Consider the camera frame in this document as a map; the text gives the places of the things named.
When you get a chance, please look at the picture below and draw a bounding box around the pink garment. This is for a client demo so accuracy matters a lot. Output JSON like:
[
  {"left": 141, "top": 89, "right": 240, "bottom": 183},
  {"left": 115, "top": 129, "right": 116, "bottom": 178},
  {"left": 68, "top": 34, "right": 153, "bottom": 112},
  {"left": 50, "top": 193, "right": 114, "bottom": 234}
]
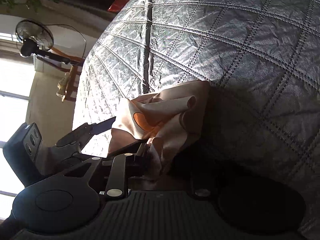
[{"left": 108, "top": 81, "right": 210, "bottom": 179}]

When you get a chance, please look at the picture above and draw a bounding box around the standing fan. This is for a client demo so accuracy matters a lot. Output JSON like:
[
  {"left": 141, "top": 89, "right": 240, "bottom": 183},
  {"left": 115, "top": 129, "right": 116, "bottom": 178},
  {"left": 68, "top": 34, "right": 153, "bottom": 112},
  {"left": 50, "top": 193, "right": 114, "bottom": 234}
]
[{"left": 15, "top": 19, "right": 83, "bottom": 66}]

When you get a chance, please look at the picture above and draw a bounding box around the red bin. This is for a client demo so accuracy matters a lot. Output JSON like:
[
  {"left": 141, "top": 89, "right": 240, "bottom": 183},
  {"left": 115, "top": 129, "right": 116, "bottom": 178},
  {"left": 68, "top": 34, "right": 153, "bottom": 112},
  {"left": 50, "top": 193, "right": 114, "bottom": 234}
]
[{"left": 108, "top": 0, "right": 129, "bottom": 13}]

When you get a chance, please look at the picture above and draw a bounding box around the grey quilted bedspread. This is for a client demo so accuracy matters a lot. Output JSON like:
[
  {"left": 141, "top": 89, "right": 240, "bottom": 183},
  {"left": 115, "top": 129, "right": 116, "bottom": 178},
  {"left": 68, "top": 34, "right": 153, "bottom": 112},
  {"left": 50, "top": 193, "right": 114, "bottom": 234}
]
[{"left": 73, "top": 0, "right": 319, "bottom": 239}]

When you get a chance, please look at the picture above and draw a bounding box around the black fan cable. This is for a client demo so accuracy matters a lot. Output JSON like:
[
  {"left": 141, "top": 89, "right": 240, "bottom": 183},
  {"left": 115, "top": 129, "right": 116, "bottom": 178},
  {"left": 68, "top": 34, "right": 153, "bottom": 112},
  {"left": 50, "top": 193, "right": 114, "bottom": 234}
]
[{"left": 46, "top": 23, "right": 87, "bottom": 58}]

